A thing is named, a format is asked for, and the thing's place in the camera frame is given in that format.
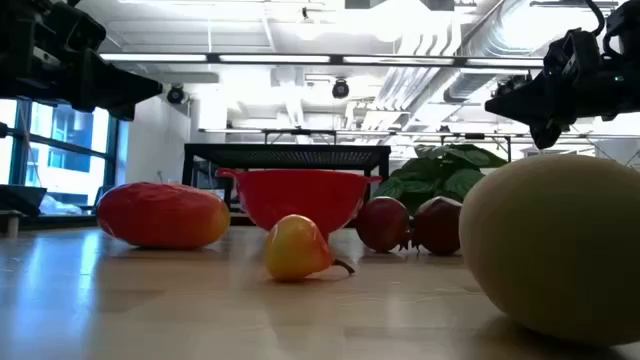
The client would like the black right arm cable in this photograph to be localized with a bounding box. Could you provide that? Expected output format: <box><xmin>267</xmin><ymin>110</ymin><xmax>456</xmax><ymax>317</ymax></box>
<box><xmin>583</xmin><ymin>0</ymin><xmax>608</xmax><ymax>38</ymax></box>

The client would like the grey laptop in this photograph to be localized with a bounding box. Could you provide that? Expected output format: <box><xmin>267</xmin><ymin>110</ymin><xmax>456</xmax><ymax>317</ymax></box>
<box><xmin>0</xmin><ymin>184</ymin><xmax>49</xmax><ymax>218</ymax></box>

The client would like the black background rig frame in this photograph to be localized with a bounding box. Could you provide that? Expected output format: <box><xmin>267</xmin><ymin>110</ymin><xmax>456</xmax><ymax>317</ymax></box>
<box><xmin>198</xmin><ymin>127</ymin><xmax>514</xmax><ymax>164</ymax></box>

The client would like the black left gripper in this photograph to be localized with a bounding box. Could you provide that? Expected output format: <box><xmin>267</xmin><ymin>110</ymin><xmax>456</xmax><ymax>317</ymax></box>
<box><xmin>0</xmin><ymin>0</ymin><xmax>164</xmax><ymax>122</ymax></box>

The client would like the green leafy potted plant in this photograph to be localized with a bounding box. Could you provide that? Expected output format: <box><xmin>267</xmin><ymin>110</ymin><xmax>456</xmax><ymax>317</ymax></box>
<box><xmin>372</xmin><ymin>143</ymin><xmax>509</xmax><ymax>217</ymax></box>

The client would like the large green oval fruit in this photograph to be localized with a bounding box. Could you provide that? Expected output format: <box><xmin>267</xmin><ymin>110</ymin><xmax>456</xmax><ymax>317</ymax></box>
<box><xmin>458</xmin><ymin>153</ymin><xmax>640</xmax><ymax>348</ymax></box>

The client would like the red colander bowl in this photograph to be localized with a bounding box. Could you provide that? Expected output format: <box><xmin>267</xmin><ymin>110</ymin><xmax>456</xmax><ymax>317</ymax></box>
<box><xmin>215</xmin><ymin>167</ymin><xmax>383</xmax><ymax>242</ymax></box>

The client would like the black perforated metal shelf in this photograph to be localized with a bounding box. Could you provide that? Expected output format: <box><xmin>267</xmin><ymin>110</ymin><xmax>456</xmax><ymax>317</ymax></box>
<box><xmin>181</xmin><ymin>143</ymin><xmax>393</xmax><ymax>226</ymax></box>

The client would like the red orange mango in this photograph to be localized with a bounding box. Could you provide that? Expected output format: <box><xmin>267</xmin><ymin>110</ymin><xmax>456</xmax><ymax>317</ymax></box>
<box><xmin>95</xmin><ymin>181</ymin><xmax>232</xmax><ymax>251</ymax></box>

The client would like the dark red pomegranate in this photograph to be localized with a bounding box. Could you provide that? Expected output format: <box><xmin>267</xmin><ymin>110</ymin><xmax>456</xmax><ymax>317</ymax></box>
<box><xmin>411</xmin><ymin>195</ymin><xmax>464</xmax><ymax>257</ymax></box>
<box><xmin>355</xmin><ymin>195</ymin><xmax>413</xmax><ymax>254</ymax></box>

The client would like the yellow orange pear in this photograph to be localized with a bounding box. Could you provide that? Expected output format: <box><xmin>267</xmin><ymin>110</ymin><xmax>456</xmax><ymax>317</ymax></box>
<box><xmin>263</xmin><ymin>214</ymin><xmax>357</xmax><ymax>283</ymax></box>

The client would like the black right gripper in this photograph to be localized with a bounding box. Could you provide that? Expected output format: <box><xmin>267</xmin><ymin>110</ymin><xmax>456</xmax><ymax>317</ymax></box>
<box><xmin>484</xmin><ymin>28</ymin><xmax>640</xmax><ymax>151</ymax></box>

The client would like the dark framed window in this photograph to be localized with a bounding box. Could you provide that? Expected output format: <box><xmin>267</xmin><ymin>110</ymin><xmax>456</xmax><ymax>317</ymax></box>
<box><xmin>0</xmin><ymin>97</ymin><xmax>124</xmax><ymax>224</ymax></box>

